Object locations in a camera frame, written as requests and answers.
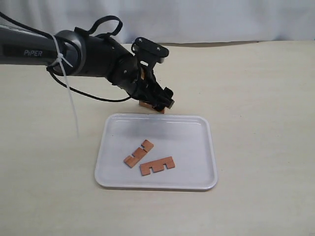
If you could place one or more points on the white plastic tray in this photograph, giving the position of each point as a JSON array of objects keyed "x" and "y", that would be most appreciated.
[{"x": 187, "y": 139}]

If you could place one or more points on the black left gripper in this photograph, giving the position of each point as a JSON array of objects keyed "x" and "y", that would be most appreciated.
[{"x": 127, "y": 76}]

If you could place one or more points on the notched wooden piece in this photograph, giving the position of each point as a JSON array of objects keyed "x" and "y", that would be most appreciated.
[
  {"x": 149, "y": 106},
  {"x": 138, "y": 154},
  {"x": 157, "y": 166}
]

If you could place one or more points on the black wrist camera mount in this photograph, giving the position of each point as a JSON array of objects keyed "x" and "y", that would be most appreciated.
[{"x": 149, "y": 52}]

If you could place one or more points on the white zip tie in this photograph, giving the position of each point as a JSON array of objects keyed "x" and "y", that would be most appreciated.
[{"x": 66, "y": 81}]

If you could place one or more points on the white backdrop cloth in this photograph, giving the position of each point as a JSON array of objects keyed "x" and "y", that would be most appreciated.
[{"x": 175, "y": 21}]

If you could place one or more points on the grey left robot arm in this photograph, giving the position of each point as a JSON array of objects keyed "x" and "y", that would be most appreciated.
[{"x": 76, "y": 53}]

